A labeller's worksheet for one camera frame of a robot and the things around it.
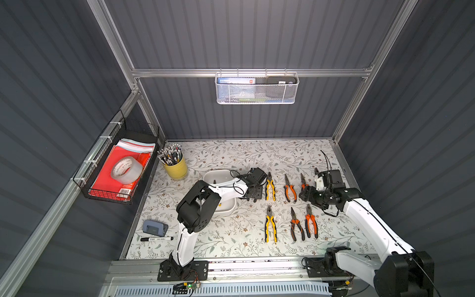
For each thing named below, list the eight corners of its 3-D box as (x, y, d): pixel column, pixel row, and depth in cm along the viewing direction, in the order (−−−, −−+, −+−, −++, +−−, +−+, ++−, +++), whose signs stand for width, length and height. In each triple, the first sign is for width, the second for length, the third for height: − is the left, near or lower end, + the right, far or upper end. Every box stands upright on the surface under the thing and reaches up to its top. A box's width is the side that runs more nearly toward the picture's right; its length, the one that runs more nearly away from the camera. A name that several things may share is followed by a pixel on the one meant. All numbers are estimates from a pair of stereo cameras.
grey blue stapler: (143, 232, 86) (138, 228, 82) (148, 221, 89) (145, 218, 85) (164, 237, 84) (161, 234, 80) (169, 226, 87) (166, 223, 84)
